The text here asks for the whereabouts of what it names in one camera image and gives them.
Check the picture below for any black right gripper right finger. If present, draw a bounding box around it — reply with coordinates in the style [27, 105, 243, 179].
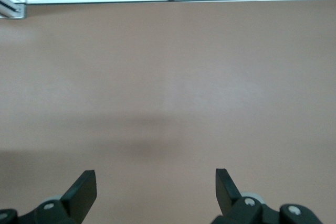
[211, 168, 281, 224]

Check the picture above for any brown table cover sheet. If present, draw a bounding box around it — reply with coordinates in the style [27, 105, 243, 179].
[0, 0, 336, 224]

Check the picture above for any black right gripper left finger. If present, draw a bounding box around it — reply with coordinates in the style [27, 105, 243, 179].
[18, 170, 97, 224]

